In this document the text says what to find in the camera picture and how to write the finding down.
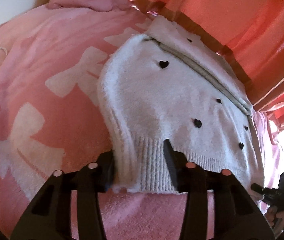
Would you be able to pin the right hand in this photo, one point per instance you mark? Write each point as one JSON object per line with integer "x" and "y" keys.
{"x": 275, "y": 218}

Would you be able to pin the white sweater with black hearts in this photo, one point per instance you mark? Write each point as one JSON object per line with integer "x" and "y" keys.
{"x": 166, "y": 84}

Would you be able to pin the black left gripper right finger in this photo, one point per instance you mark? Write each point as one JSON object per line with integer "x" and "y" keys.
{"x": 236, "y": 216}

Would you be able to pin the pink blanket with white bows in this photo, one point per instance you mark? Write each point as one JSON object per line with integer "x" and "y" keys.
{"x": 50, "y": 62}

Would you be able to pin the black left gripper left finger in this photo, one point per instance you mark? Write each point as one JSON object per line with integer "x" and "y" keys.
{"x": 48, "y": 216}

